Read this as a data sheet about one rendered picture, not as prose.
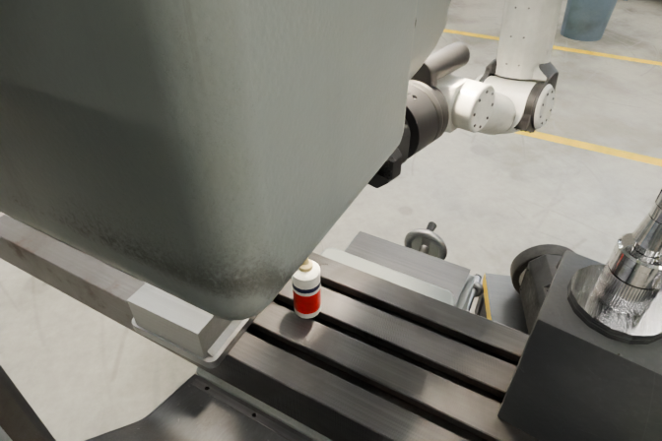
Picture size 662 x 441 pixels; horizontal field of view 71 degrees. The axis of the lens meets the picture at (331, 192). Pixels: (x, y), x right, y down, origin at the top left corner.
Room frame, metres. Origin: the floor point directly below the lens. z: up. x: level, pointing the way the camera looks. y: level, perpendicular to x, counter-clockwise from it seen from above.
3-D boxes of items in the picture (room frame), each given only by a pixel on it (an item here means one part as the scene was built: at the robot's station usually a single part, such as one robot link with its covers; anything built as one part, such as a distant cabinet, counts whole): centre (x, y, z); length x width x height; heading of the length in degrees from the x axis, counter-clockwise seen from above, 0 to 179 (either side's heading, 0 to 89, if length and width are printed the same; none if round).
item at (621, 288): (0.30, -0.28, 1.19); 0.05 x 0.05 x 0.06
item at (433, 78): (0.57, -0.14, 1.25); 0.11 x 0.11 x 0.11; 47
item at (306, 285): (0.45, 0.03, 1.01); 0.04 x 0.04 x 0.11
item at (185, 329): (0.54, 0.14, 1.01); 0.35 x 0.15 x 0.11; 153
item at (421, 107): (0.50, -0.06, 1.23); 0.13 x 0.12 x 0.10; 47
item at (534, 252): (0.96, -0.64, 0.50); 0.20 x 0.05 x 0.20; 81
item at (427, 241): (0.87, -0.23, 0.66); 0.16 x 0.12 x 0.12; 152
